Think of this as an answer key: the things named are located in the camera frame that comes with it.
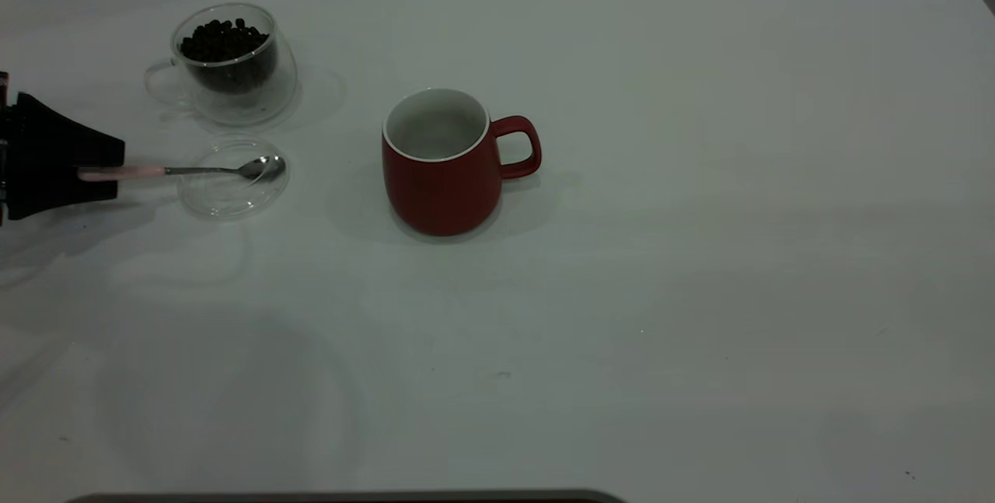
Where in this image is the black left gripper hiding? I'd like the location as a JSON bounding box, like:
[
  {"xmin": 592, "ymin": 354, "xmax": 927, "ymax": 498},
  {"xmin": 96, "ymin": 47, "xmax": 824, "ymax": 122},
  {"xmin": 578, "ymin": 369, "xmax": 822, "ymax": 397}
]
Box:
[{"xmin": 0, "ymin": 72, "xmax": 127, "ymax": 224}]

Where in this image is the clear glass cup with handle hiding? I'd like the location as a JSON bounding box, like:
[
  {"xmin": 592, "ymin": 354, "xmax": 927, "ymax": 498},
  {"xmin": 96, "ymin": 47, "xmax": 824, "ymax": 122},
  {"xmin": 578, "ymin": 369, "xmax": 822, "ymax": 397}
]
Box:
[{"xmin": 145, "ymin": 3, "xmax": 299, "ymax": 127}]

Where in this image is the dark coffee beans pile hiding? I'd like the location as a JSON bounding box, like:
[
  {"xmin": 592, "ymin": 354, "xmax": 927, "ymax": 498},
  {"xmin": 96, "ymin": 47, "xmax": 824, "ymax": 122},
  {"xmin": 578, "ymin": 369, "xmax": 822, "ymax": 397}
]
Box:
[{"xmin": 180, "ymin": 19, "xmax": 279, "ymax": 95}]

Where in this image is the small clear glass dish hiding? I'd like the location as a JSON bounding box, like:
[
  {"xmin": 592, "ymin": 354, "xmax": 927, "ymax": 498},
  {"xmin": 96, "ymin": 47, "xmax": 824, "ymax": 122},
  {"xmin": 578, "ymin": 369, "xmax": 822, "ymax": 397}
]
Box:
[{"xmin": 178, "ymin": 136, "xmax": 290, "ymax": 221}]

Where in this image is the red ceramic mug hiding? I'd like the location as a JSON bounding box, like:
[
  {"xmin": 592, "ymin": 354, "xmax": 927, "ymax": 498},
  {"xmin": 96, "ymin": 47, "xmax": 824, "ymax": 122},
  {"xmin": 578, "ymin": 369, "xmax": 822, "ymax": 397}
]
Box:
[{"xmin": 381, "ymin": 88, "xmax": 543, "ymax": 238}]

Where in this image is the pink handled metal spoon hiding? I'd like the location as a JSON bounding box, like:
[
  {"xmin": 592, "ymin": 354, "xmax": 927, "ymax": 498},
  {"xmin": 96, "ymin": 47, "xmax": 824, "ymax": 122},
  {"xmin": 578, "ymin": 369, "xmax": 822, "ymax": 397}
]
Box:
[{"xmin": 78, "ymin": 155, "xmax": 287, "ymax": 182}]

